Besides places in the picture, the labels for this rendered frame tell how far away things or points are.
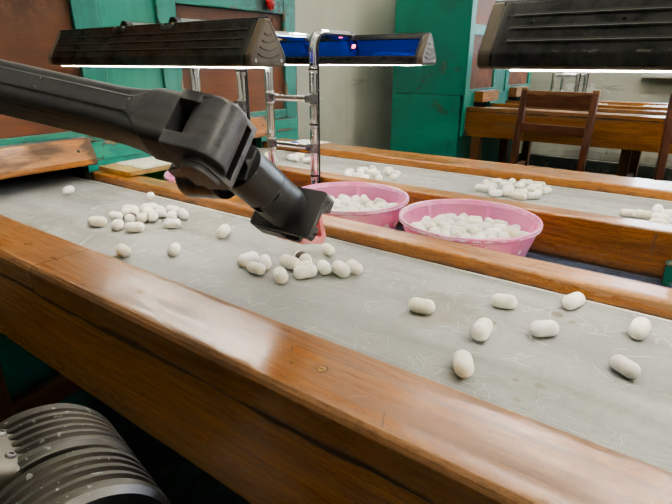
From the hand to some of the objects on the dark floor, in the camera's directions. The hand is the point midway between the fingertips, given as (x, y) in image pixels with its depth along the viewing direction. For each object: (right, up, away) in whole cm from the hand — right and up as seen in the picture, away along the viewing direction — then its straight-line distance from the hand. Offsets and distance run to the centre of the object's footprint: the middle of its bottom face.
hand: (320, 237), depth 72 cm
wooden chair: (+111, -3, +218) cm, 245 cm away
